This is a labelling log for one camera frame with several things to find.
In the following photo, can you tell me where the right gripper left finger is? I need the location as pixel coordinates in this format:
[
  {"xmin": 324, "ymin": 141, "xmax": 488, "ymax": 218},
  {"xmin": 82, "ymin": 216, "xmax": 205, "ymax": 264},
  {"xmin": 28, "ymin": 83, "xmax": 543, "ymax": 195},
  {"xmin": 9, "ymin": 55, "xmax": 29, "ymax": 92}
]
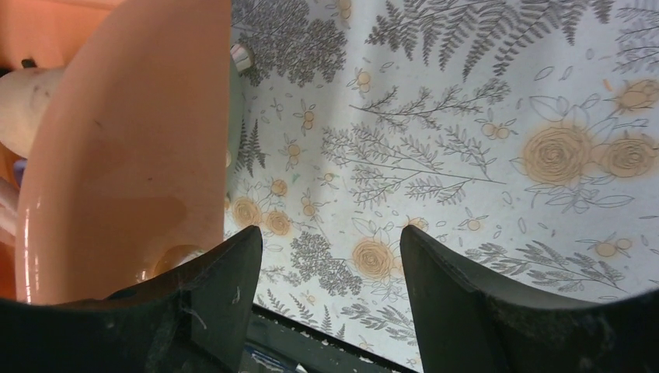
[{"xmin": 1, "ymin": 226, "xmax": 263, "ymax": 372}]

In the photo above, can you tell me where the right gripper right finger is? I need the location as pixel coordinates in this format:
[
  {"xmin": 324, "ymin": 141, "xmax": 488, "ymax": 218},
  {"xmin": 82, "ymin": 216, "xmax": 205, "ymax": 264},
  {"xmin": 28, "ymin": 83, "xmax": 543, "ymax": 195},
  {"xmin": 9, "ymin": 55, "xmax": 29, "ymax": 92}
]
[{"xmin": 400, "ymin": 225, "xmax": 658, "ymax": 372}]

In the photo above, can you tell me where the cream round drawer organizer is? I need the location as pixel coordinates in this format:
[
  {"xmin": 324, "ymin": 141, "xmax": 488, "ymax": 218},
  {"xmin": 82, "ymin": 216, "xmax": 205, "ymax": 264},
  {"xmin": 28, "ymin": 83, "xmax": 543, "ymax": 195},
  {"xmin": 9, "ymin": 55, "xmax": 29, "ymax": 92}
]
[{"xmin": 1, "ymin": 1, "xmax": 241, "ymax": 305}]

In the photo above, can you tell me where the beige makeup sponge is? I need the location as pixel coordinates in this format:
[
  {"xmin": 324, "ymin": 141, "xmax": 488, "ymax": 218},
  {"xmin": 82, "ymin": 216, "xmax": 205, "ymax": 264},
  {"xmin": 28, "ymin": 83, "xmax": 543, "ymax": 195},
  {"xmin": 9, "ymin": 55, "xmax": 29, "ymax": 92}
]
[{"xmin": 1, "ymin": 68, "xmax": 65, "ymax": 159}]

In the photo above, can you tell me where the pink handle brush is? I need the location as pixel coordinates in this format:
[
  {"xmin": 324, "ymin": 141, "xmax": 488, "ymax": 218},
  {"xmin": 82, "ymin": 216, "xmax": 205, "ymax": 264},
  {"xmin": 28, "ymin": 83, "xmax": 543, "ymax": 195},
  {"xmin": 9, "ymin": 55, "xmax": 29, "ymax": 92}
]
[{"xmin": 1, "ymin": 178, "xmax": 19, "ymax": 247}]

